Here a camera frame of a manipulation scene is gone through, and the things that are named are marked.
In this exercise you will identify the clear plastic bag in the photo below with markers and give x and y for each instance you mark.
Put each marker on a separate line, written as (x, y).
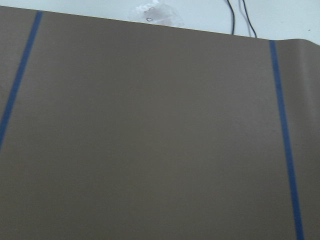
(155, 12)

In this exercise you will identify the blue tape line right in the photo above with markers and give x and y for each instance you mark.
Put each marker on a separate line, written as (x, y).
(294, 194)

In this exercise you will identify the blue tape line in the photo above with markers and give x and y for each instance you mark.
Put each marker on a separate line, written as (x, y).
(5, 119)
(294, 194)

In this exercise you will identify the blue tape line left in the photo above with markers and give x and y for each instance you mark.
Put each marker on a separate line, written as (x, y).
(5, 119)

